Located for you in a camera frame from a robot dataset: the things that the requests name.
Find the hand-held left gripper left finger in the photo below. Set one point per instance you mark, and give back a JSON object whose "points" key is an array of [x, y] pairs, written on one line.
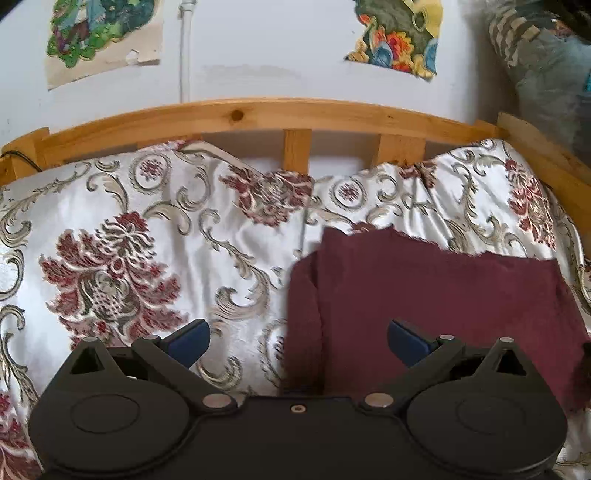
{"points": [[188, 342]]}

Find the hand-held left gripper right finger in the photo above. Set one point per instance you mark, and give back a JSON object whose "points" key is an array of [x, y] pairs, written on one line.
{"points": [[408, 344]]}

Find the maroon long-sleeved shirt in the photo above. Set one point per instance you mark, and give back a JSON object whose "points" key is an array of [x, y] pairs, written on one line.
{"points": [[415, 286]]}

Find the floral satin blanket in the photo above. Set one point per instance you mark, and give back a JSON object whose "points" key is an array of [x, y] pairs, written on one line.
{"points": [[161, 221]]}

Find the plastic-wrapped bedding bundle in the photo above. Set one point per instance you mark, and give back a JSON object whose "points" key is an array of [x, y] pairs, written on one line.
{"points": [[549, 69]]}

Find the wooden bed frame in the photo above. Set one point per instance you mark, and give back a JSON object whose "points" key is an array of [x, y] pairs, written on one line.
{"points": [[258, 115]]}

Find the white wall pipe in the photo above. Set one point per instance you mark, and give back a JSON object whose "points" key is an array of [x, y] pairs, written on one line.
{"points": [[185, 50]]}

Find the colourful torn wall poster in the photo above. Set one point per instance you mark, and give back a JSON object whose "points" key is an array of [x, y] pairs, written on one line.
{"points": [[397, 41]]}

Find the cartoon figure wall poster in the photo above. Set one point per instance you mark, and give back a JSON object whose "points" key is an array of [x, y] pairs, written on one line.
{"points": [[97, 32]]}

